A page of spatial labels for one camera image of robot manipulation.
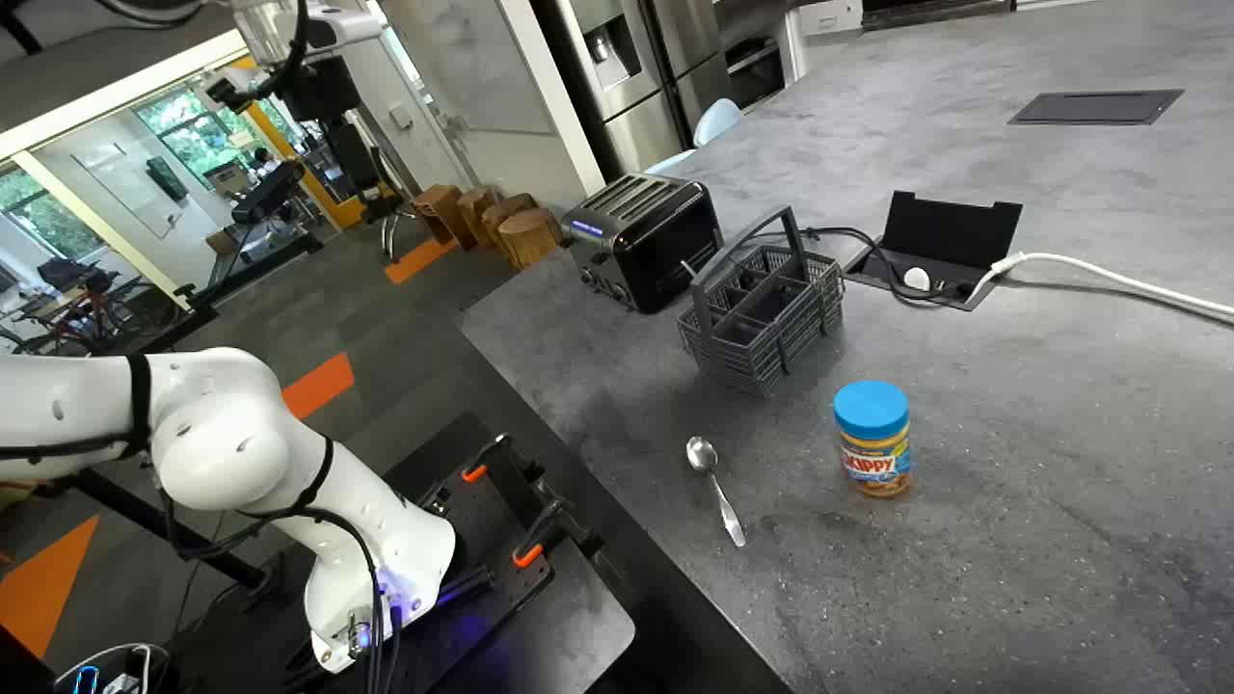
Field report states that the light blue chair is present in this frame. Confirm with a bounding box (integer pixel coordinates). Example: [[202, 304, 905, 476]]
[[639, 95, 748, 182]]

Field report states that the silver metal spoon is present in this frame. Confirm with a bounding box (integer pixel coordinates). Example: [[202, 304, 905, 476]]
[[682, 430, 748, 551]]

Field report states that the four-slot black silver toaster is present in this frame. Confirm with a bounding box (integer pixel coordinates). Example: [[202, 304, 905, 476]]
[[559, 173, 730, 317]]

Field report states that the peanut butter jar blue lid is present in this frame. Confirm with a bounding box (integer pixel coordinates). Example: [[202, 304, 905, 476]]
[[831, 376, 919, 499]]

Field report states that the black clamp orange handle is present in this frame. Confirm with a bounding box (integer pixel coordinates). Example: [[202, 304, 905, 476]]
[[500, 494, 608, 579], [439, 430, 516, 489]]

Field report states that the wooden stool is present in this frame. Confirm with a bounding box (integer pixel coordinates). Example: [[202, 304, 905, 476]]
[[494, 204, 566, 269], [410, 183, 473, 245], [458, 190, 535, 254]]

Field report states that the black plastic cutlery basket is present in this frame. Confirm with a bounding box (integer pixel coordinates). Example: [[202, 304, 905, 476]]
[[676, 204, 850, 393]]

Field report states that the black perforated mounting table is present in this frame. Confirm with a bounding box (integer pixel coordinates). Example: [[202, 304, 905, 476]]
[[178, 409, 639, 694]]

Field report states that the black toaster power cord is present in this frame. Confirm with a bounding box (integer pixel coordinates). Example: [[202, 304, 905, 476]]
[[802, 223, 968, 312]]

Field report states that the black pop-up outlet box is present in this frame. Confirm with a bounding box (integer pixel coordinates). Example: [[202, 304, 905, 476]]
[[858, 190, 1025, 308]]

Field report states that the stainless steel refrigerator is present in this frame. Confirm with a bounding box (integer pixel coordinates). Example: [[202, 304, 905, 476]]
[[534, 0, 737, 182]]

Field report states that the thick white power cable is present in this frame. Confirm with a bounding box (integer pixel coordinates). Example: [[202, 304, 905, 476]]
[[962, 249, 1234, 327]]

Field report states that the dark countertop vent plate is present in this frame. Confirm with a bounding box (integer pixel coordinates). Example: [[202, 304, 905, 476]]
[[1007, 83, 1187, 125]]

